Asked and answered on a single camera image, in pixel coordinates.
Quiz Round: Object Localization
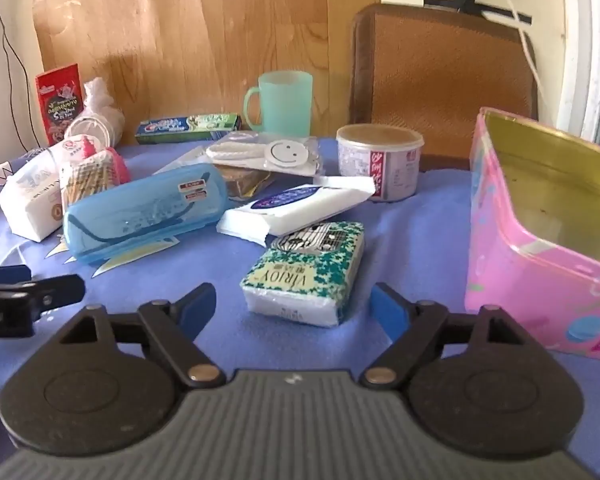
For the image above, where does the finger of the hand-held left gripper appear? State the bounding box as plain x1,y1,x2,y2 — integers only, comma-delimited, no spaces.
0,274,87,322
0,265,32,288

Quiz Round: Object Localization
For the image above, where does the white window frame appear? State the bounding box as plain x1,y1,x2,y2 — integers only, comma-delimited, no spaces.
554,0,600,157

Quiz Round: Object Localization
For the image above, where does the white soft tissue pack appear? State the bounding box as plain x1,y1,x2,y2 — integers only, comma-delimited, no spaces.
0,147,76,241

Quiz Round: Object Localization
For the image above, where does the white smiley keychain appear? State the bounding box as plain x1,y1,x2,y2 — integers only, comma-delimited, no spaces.
263,137,324,177

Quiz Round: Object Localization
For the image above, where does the plastic bag of paper cups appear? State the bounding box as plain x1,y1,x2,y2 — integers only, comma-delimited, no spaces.
63,77,126,151

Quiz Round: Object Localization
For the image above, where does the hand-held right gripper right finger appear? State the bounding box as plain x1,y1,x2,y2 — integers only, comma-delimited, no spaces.
360,282,527,390

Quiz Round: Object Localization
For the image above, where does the brown chair back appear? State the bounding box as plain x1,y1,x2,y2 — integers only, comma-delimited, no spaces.
349,2,539,172

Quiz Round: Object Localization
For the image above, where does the wood pattern wall sheet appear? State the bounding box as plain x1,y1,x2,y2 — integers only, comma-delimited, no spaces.
32,0,381,147

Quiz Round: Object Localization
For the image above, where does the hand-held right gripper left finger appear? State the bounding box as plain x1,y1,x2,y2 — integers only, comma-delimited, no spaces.
57,282,227,391

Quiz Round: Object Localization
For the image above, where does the pink biscuit tin box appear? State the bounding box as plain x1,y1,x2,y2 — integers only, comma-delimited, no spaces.
464,106,600,363

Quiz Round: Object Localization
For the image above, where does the thin black cable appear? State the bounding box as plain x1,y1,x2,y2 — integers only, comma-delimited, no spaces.
0,0,45,147

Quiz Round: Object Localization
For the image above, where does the green floral tissue pack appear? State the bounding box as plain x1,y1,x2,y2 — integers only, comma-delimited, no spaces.
240,221,366,329

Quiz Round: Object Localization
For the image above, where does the white blue-label tissue pack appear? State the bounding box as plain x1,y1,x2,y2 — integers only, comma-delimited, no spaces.
216,176,377,249

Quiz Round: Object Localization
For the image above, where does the blue plastic case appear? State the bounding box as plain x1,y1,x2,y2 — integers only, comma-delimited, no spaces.
63,163,227,266

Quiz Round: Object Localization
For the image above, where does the toothpaste box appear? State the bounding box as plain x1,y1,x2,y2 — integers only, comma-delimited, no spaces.
135,112,243,146

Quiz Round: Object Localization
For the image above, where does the clear bag with white cord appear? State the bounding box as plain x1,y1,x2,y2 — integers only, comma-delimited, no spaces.
205,130,277,164

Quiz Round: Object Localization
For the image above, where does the blue tablecloth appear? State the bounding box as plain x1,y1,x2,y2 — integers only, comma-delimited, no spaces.
0,135,600,480

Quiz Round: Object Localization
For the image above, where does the red snack box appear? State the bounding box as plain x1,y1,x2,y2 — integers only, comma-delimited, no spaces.
34,63,85,146

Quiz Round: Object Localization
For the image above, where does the pink wrapped biscuit pack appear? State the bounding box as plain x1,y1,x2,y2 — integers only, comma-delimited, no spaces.
60,135,119,211

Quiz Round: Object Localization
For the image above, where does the white cable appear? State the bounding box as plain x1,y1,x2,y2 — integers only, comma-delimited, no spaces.
484,0,539,107

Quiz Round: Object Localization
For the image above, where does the green plastic cup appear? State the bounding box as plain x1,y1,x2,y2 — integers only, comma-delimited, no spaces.
243,71,314,135

